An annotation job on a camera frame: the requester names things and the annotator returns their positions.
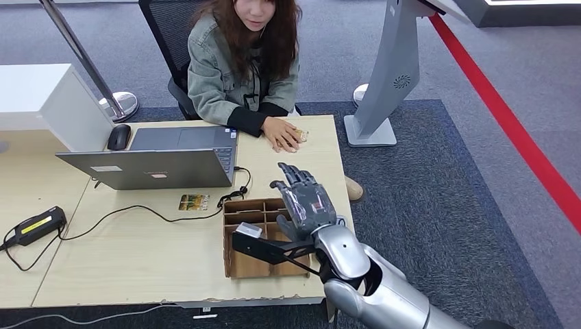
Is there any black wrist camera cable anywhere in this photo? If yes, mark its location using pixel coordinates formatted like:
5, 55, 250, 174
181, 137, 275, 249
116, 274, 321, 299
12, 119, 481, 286
281, 252, 323, 278

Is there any black charger with yellow label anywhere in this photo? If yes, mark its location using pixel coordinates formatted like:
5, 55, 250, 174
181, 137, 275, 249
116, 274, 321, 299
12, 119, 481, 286
10, 206, 68, 247

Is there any grey kiosk stand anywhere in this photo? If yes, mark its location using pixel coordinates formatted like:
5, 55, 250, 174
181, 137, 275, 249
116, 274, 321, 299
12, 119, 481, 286
343, 0, 473, 149

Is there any black charger cable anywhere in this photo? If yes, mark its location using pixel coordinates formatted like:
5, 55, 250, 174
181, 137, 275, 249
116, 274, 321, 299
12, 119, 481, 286
0, 167, 251, 272

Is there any black computer mouse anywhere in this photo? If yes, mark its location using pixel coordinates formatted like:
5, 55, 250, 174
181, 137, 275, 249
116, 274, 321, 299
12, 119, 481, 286
106, 123, 132, 151

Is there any chrome stanchion post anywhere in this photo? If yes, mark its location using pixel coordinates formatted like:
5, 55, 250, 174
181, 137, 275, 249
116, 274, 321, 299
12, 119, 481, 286
38, 0, 140, 123

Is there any round chrome base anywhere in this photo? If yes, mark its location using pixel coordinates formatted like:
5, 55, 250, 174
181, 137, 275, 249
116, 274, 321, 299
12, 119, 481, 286
353, 83, 369, 108

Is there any grey laptop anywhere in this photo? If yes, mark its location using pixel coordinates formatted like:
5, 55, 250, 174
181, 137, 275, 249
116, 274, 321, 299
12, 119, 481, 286
55, 125, 239, 191

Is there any white cabinet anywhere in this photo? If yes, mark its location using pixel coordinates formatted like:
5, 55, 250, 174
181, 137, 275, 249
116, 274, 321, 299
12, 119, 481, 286
0, 63, 114, 153

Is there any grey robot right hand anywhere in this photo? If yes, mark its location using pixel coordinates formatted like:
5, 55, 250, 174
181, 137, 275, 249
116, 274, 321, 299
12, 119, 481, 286
269, 162, 338, 241

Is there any black office chair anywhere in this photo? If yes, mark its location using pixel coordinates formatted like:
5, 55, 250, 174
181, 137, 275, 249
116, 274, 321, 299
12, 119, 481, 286
138, 0, 203, 121

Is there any person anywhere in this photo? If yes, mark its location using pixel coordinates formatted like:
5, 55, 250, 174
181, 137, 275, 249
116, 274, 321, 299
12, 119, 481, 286
186, 0, 303, 153

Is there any person's right hand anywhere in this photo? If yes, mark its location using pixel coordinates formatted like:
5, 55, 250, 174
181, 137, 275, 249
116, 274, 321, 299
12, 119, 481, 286
260, 117, 303, 153

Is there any wooden compartment organizer box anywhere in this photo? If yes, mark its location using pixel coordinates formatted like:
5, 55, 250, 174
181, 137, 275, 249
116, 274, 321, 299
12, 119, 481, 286
222, 197, 312, 279

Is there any grey platform with white top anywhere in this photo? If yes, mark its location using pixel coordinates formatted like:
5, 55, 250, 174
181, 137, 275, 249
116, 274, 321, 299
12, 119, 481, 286
454, 0, 581, 28

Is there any person's tan shoe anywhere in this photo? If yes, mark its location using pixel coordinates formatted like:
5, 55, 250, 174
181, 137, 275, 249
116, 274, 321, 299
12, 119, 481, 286
344, 175, 365, 202

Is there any white cable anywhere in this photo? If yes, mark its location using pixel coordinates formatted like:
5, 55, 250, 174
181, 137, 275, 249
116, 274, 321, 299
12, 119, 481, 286
0, 303, 180, 329

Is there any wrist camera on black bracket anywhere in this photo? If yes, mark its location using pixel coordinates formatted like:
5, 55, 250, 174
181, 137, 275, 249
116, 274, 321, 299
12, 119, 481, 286
231, 221, 319, 267

